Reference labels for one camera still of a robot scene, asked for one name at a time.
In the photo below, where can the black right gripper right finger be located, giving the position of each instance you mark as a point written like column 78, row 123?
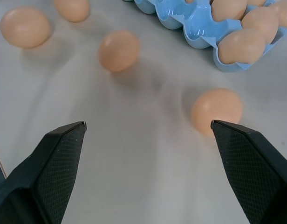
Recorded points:
column 250, row 168

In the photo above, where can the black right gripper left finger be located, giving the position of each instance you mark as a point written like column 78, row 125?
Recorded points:
column 50, row 168

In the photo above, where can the light blue egg tray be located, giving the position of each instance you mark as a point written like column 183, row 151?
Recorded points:
column 201, row 25

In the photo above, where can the brown egg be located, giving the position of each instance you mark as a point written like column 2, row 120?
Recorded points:
column 72, row 9
column 228, row 9
column 24, row 27
column 284, row 13
column 118, row 50
column 189, row 1
column 261, row 23
column 241, row 46
column 216, row 111
column 257, row 2

